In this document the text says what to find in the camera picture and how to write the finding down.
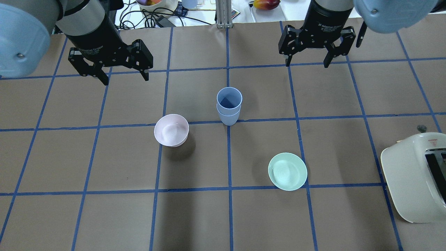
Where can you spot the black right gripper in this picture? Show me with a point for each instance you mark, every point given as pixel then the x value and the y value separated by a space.
pixel 323 21

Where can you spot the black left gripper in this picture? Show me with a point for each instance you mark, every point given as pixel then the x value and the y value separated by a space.
pixel 98 41

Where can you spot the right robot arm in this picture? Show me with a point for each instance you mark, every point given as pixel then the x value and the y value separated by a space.
pixel 388 16

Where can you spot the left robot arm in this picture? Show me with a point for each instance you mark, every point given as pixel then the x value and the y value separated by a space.
pixel 27 25

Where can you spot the mango fruit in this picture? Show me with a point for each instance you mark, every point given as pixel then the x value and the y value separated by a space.
pixel 266 4

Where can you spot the bowl of foam blocks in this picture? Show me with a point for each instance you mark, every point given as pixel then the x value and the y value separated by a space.
pixel 160 6

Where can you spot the small remote control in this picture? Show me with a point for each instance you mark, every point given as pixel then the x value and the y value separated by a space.
pixel 234 13

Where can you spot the pink bowl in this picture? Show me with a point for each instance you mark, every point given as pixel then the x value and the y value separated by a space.
pixel 171 130

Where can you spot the light blue cup on bench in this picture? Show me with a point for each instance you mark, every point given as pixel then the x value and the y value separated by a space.
pixel 189 4

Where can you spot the mint green bowl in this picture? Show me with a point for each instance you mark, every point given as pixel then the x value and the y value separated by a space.
pixel 287 171

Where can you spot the cream white toaster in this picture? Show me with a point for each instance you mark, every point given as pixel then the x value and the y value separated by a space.
pixel 414 169

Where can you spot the aluminium frame post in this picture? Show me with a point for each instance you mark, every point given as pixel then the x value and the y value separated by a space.
pixel 224 14

